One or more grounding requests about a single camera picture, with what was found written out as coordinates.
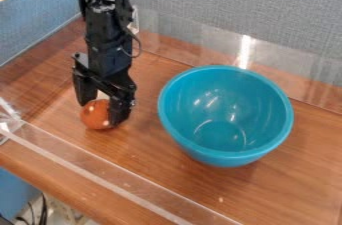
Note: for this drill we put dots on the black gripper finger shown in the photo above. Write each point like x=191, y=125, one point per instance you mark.
x=85, y=88
x=120, y=108

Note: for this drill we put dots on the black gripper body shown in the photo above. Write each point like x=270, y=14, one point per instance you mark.
x=107, y=66

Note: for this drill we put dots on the toy mushroom brown cap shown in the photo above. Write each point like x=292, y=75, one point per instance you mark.
x=95, y=116

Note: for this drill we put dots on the blue plastic bowl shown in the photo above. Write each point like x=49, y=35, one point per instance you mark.
x=225, y=114

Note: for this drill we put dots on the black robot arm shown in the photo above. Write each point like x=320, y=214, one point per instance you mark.
x=107, y=19

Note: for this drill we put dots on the clear acrylic front barrier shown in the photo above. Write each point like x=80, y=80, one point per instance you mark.
x=46, y=160

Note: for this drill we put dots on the clear acrylic back barrier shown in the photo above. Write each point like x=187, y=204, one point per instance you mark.
x=307, y=76

